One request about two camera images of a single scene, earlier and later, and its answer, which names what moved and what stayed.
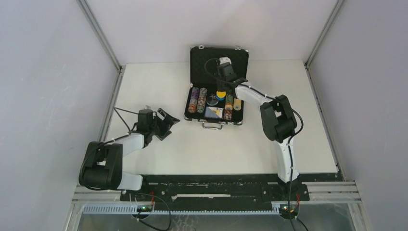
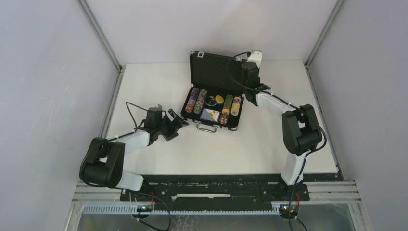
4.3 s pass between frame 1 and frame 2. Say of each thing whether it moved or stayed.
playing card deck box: moved
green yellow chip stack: moved
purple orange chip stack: stayed
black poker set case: moved
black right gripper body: moved
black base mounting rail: stayed
